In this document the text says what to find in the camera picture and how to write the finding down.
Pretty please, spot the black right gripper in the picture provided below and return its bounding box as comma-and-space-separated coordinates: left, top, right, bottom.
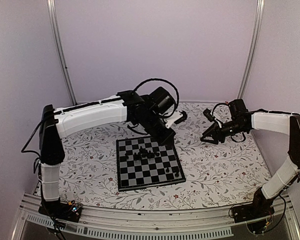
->
200, 119, 246, 145

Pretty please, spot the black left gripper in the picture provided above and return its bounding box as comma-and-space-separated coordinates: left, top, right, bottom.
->
137, 110, 177, 147

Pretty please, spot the black chess piece cluster piece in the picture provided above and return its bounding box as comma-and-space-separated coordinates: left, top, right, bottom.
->
133, 147, 160, 161

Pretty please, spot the black and grey chessboard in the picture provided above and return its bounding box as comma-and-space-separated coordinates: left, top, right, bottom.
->
116, 136, 186, 192

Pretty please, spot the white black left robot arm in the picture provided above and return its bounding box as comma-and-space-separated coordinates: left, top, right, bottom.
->
36, 87, 183, 217

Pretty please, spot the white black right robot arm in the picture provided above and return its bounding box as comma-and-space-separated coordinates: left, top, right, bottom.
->
200, 99, 300, 218

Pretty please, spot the floral patterned table mat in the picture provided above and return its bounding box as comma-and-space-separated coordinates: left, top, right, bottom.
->
36, 101, 275, 211

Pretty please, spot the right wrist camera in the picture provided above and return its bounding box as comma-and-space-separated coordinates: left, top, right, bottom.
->
203, 108, 220, 124

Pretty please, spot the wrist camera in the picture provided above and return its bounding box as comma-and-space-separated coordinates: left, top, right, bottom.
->
203, 108, 220, 124
163, 110, 188, 129

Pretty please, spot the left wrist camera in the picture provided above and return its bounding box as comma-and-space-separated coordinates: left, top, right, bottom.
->
163, 110, 188, 129

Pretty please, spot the front aluminium frame rail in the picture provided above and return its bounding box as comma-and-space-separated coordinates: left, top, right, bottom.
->
12, 192, 300, 240

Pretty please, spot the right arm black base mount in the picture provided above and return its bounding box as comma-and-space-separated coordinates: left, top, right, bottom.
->
229, 188, 275, 235

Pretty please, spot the right rear aluminium frame post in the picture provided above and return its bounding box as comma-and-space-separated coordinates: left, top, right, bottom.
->
237, 0, 265, 99

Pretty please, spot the aluminium frame post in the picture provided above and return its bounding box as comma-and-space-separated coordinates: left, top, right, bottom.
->
46, 0, 78, 106
237, 0, 265, 99

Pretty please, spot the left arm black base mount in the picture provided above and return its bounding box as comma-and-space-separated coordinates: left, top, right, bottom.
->
38, 198, 83, 223

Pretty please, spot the left rear aluminium frame post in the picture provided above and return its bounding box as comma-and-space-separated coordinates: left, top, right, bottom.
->
46, 0, 78, 106

